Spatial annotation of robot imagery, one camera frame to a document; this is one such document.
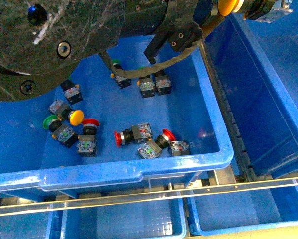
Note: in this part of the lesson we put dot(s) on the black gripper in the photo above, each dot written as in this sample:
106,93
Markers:
42,41

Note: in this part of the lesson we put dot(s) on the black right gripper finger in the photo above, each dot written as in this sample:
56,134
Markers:
178,29
212,23

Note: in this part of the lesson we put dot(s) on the yellow mushroom push button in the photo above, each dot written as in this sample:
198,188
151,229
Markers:
266,11

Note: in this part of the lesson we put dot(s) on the green push button upper left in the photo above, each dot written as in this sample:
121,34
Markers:
71,91

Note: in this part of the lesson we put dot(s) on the green push button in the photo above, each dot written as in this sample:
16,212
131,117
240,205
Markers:
71,91
60,132
122,82

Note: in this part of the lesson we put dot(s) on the yellow-tab button top right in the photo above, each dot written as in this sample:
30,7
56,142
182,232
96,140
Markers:
146,86

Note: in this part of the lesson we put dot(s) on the blue middle plastic bin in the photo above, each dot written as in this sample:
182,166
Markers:
257,64

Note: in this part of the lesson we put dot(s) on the blue plastic bin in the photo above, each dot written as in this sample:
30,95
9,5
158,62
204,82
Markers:
257,64
34,165

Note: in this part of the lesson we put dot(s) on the green push button top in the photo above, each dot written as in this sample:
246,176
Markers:
122,82

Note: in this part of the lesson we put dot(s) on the yellow push button lying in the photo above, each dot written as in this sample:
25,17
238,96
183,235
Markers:
64,112

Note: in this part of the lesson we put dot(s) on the green push button lower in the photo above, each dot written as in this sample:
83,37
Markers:
60,132

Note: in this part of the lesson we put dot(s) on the blue left plastic bin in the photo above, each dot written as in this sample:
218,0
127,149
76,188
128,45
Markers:
34,165

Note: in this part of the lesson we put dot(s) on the red push button right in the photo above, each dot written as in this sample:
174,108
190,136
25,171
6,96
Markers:
137,134

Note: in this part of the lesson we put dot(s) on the red push button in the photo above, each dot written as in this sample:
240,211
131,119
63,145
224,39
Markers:
87,142
137,134

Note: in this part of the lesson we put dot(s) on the red push button centre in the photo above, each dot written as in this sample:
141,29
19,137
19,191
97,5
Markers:
87,142

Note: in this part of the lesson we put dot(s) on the contact block right edge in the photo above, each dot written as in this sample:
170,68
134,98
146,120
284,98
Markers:
176,147

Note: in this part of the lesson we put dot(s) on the contact block lower right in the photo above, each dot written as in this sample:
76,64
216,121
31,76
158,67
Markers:
150,150

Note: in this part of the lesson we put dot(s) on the blue lower shelf bin left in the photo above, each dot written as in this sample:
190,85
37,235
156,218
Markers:
161,219

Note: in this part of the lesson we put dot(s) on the blue shelf bin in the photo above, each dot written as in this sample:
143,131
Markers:
161,219
243,211

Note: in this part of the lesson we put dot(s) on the blue lower shelf bin right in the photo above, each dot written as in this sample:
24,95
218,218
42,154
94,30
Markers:
243,211

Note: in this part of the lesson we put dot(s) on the metal roller rack frame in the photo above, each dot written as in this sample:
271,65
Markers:
204,183

